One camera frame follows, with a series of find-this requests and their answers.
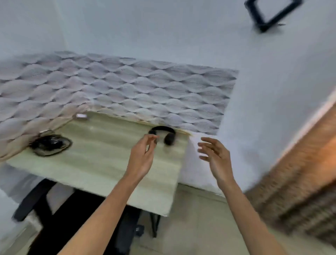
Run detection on person's right hand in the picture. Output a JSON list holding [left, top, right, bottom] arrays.
[[197, 137, 235, 186]]

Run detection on black headphones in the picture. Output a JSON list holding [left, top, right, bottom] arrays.
[[148, 126, 177, 146]]

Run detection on person's left forearm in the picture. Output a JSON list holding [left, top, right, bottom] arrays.
[[57, 174, 143, 255]]

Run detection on brown wooden door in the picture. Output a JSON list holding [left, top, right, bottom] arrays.
[[244, 102, 336, 248]]

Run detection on black metal frame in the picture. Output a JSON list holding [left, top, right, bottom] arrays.
[[244, 0, 304, 33]]

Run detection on person's right forearm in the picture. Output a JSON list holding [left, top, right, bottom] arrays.
[[217, 178, 287, 255]]

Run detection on black table leg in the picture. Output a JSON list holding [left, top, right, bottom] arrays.
[[150, 213, 161, 238]]

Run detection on person's left hand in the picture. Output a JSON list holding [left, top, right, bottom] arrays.
[[125, 134, 159, 182]]

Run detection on black coiled cable bundle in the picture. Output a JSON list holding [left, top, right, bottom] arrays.
[[29, 134, 73, 157]]

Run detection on wave patterned wallpaper panel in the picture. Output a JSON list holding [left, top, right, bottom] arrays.
[[0, 51, 239, 162]]

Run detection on black office chair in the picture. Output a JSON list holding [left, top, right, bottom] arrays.
[[12, 179, 143, 255]]

